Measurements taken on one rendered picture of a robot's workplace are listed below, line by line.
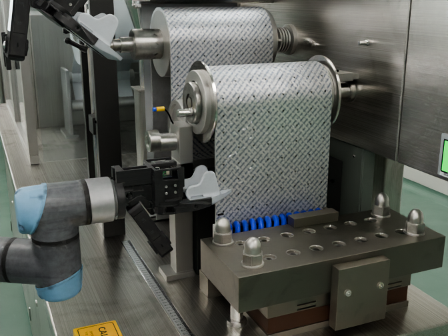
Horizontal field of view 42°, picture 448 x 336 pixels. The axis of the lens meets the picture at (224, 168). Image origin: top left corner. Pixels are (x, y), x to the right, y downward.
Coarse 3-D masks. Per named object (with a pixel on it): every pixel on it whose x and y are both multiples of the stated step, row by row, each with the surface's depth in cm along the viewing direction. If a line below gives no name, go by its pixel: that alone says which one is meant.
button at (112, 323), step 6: (96, 324) 95; (102, 324) 94; (108, 324) 94; (114, 324) 94; (78, 330) 93; (84, 330) 93; (90, 330) 93; (96, 330) 93; (102, 330) 93; (108, 330) 93; (114, 330) 93
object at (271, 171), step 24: (216, 144) 102; (240, 144) 104; (264, 144) 106; (288, 144) 108; (312, 144) 110; (216, 168) 103; (240, 168) 105; (264, 168) 107; (288, 168) 109; (312, 168) 111; (240, 192) 106; (264, 192) 108; (288, 192) 110; (312, 192) 113; (216, 216) 106; (240, 216) 108; (264, 216) 110
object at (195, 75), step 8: (192, 72) 104; (200, 72) 102; (328, 72) 110; (192, 80) 105; (200, 80) 101; (200, 88) 101; (208, 88) 100; (208, 96) 100; (208, 104) 100; (208, 112) 100; (200, 120) 103; (208, 120) 101; (200, 128) 104
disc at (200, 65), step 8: (200, 64) 103; (208, 72) 100; (208, 80) 100; (216, 96) 99; (216, 104) 99; (216, 112) 99; (216, 120) 100; (208, 128) 103; (200, 136) 107; (208, 136) 103
